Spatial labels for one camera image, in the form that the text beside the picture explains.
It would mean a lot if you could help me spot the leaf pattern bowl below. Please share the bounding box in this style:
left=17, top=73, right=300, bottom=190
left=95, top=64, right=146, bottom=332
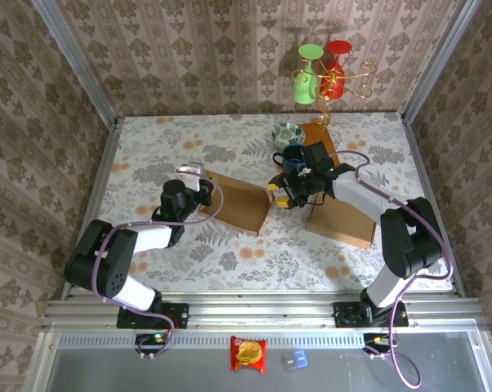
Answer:
left=271, top=122, right=307, bottom=151

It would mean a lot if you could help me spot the red snack packet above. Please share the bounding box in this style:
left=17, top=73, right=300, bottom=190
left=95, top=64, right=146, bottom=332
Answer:
left=229, top=335, right=267, bottom=373

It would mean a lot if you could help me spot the grey slotted cable duct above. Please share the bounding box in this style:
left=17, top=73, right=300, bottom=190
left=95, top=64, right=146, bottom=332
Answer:
left=53, top=331, right=368, bottom=350

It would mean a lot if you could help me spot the floral tablecloth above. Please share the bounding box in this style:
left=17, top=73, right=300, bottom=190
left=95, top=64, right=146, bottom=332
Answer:
left=78, top=112, right=454, bottom=293

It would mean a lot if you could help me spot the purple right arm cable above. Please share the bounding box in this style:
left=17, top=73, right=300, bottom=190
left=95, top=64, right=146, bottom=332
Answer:
left=330, top=149, right=454, bottom=389

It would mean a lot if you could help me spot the red plastic wine glass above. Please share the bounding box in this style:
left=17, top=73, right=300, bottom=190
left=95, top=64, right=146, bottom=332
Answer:
left=318, top=39, right=352, bottom=100

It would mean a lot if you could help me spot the aluminium frame post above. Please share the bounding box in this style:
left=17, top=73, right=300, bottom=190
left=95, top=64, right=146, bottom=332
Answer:
left=400, top=0, right=483, bottom=122
left=29, top=0, right=120, bottom=128

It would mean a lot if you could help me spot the green plastic wine glass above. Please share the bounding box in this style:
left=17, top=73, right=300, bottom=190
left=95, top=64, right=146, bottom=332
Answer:
left=290, top=43, right=326, bottom=105

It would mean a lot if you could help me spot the gold wire glass rack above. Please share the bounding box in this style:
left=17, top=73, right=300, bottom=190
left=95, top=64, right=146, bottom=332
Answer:
left=291, top=60, right=377, bottom=148

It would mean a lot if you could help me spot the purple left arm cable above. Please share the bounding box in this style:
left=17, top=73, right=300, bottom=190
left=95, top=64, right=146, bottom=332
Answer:
left=91, top=169, right=226, bottom=360

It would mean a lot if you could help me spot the small blue packet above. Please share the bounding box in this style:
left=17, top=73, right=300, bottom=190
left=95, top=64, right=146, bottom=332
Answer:
left=291, top=349, right=311, bottom=369

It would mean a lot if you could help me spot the aluminium extrusion rail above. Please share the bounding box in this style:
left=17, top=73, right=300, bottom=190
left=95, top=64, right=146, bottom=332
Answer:
left=41, top=290, right=492, bottom=332

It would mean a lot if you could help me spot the brown cardboard box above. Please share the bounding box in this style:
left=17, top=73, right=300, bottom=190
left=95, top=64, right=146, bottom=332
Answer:
left=304, top=191, right=377, bottom=251
left=198, top=170, right=275, bottom=238

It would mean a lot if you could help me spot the dark blue mug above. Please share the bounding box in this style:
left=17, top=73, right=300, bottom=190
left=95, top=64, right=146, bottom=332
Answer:
left=272, top=142, right=311, bottom=176

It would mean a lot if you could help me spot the brown wooden board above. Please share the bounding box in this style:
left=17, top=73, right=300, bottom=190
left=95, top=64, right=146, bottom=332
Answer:
left=301, top=121, right=341, bottom=164

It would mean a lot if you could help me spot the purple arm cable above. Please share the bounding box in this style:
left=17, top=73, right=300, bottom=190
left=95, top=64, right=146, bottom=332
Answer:
left=91, top=169, right=226, bottom=360
left=330, top=149, right=454, bottom=389

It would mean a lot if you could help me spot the small black circuit board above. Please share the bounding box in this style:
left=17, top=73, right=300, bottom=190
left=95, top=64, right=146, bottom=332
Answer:
left=134, top=332, right=178, bottom=361
left=362, top=332, right=396, bottom=361

